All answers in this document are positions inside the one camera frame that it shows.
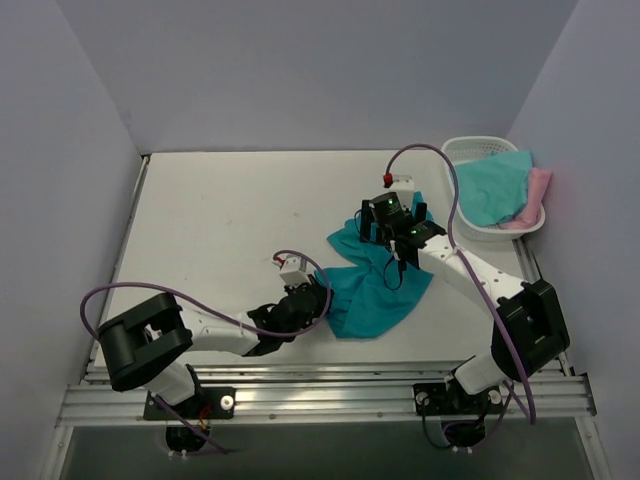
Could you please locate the teal t shirt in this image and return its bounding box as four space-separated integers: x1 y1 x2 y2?
315 212 433 340

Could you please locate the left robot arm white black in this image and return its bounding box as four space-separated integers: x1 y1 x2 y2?
97 277 333 419

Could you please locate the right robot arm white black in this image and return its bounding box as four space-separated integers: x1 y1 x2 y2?
359 192 570 413

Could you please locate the light teal shirt in basket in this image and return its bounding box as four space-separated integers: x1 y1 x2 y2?
455 150 533 227

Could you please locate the white plastic laundry basket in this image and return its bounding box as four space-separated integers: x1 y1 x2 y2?
442 136 552 242

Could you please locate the pink shirt in basket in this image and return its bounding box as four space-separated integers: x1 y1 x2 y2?
499 167 552 230

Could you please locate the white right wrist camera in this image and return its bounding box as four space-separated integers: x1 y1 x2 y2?
383 173 416 210

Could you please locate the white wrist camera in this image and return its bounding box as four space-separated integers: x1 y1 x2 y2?
383 173 416 210
273 254 308 287

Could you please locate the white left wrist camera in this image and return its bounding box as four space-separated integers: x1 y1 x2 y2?
273 254 308 287

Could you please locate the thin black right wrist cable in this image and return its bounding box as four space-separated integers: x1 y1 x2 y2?
353 207 409 291

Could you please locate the aluminium rail frame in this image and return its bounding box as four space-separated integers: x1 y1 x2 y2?
53 234 599 429

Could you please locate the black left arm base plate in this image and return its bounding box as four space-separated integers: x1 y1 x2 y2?
143 386 236 421

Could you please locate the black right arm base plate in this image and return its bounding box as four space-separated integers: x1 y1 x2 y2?
412 381 504 417

